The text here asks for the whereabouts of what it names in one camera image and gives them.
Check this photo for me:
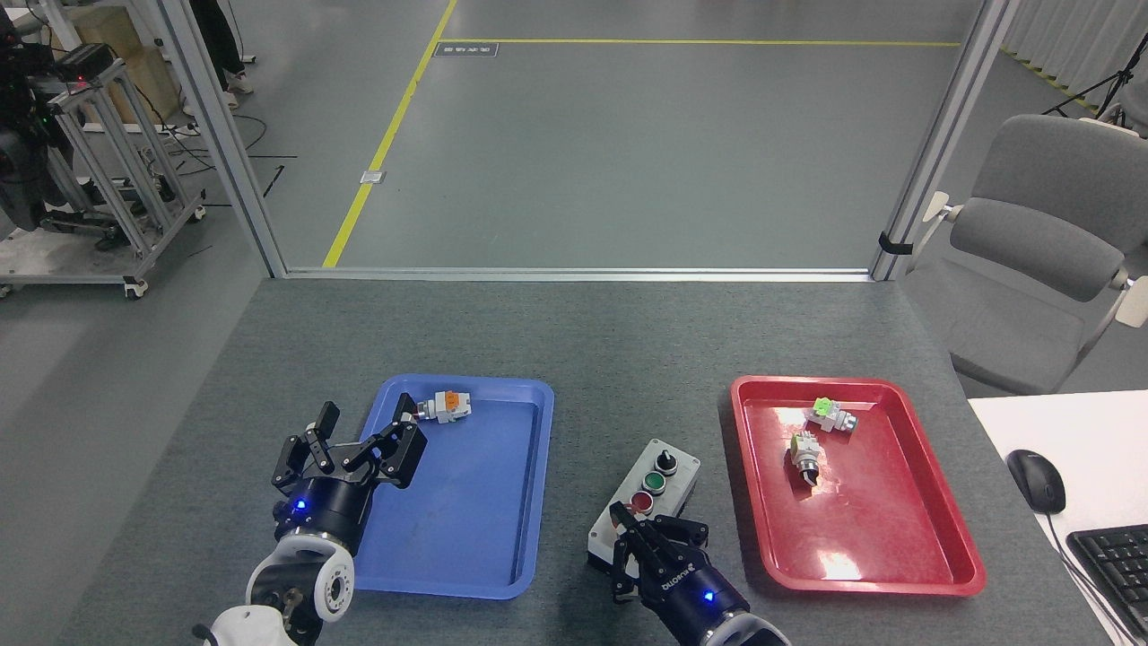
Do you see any person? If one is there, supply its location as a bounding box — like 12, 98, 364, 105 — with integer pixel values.
187, 0, 257, 110

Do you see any blue plastic tray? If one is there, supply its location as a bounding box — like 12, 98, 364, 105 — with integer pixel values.
345, 374, 555, 600

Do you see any black keyboard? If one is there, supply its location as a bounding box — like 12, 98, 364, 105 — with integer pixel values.
1066, 525, 1148, 643

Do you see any silver aluminium rail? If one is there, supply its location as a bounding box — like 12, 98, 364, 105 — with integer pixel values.
283, 267, 875, 284

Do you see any black mouse cable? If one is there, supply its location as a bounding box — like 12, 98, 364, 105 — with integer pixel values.
1044, 510, 1142, 646

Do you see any grey control box with buttons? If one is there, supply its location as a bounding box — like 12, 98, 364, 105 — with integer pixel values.
587, 439, 701, 575

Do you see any green push button switch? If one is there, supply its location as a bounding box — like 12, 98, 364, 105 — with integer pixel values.
804, 397, 858, 435

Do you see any white curtain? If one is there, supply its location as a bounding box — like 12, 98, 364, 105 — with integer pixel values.
1000, 0, 1148, 118

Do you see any grey office chair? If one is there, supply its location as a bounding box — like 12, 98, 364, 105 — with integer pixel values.
901, 114, 1148, 397

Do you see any black tripod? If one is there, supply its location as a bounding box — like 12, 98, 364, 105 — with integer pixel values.
1040, 36, 1148, 122

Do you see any silver aluminium post with strap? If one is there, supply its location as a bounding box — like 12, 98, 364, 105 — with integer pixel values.
868, 0, 1022, 283

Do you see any aluminium frame cart on wheels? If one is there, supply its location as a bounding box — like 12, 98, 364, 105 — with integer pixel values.
0, 58, 207, 301

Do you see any white desk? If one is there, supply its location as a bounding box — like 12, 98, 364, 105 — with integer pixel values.
967, 389, 1148, 646

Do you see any black knob selector switch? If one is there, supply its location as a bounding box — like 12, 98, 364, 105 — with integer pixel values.
787, 432, 823, 490

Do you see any black floor cable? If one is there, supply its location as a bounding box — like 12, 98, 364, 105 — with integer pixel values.
166, 109, 299, 200

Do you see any red push button switch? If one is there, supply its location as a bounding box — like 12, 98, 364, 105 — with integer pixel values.
401, 391, 474, 425

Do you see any black machine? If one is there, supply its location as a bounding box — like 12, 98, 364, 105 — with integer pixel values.
0, 9, 83, 236

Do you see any black computer mouse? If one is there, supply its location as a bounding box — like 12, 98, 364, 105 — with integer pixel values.
1006, 449, 1067, 515

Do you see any red plastic tray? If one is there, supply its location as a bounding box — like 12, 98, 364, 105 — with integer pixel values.
729, 375, 987, 598

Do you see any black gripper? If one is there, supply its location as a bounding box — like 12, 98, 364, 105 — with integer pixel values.
610, 502, 750, 643
272, 397, 428, 557

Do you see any wooden box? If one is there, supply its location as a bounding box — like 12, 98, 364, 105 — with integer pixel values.
67, 7, 180, 127

